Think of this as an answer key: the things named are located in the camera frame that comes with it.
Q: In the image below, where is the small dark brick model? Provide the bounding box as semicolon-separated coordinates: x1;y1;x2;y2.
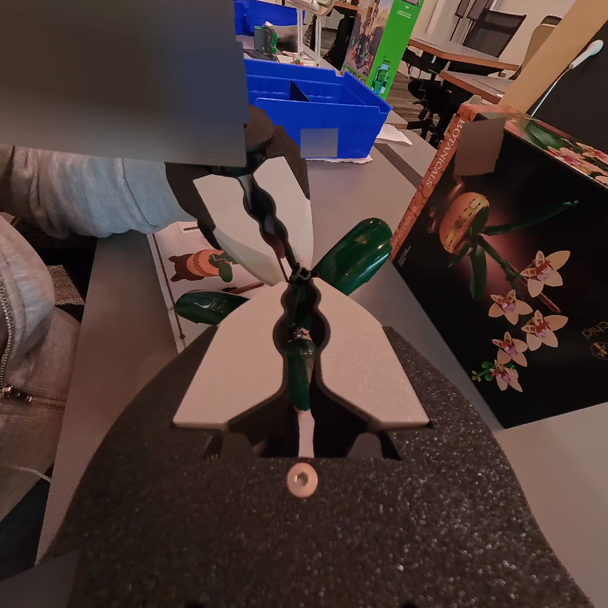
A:
253;26;279;60

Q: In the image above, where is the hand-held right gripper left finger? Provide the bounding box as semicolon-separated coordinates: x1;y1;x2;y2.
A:
172;282;291;430

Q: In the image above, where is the white instruction booklet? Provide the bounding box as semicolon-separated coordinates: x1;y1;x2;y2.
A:
149;220;287;341

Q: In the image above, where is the brown cardboard panel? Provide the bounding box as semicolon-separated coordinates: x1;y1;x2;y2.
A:
499;0;608;122

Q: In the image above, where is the black chair base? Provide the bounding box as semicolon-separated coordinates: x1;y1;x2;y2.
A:
406;78;447;143

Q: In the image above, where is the small blue plastic bin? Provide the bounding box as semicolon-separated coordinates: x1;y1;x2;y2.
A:
233;0;297;37

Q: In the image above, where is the green toy brick plant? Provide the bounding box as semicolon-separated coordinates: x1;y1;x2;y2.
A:
173;218;394;414

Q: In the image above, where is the dark orchid toy box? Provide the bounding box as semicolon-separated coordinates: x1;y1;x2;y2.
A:
389;102;608;428

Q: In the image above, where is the person's left forearm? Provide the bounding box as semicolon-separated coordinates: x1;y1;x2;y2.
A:
0;145;200;238

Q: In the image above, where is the grey desk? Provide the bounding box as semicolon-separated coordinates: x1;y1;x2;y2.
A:
35;127;608;566

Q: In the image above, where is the person's grey zip jacket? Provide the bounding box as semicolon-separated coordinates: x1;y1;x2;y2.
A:
0;214;82;519

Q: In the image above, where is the white stand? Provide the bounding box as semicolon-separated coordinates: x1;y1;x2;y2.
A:
285;0;336;67

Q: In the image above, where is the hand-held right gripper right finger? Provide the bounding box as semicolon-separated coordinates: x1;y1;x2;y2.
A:
311;277;431;431

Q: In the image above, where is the thin rod with white tip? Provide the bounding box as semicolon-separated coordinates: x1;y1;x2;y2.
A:
529;40;605;116

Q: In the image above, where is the large blue plastic bin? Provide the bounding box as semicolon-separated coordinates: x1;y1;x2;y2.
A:
244;57;393;160

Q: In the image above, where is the wood-edged office desk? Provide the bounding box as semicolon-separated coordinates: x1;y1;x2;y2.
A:
408;37;521;77
439;70;514;104

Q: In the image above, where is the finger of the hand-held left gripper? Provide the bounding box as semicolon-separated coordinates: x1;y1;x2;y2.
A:
251;154;315;276
192;172;291;287

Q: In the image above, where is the thin white cable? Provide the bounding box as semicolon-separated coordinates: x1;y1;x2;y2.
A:
0;455;54;483

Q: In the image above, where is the green toy box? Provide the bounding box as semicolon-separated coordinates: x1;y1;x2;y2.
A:
342;0;424;100

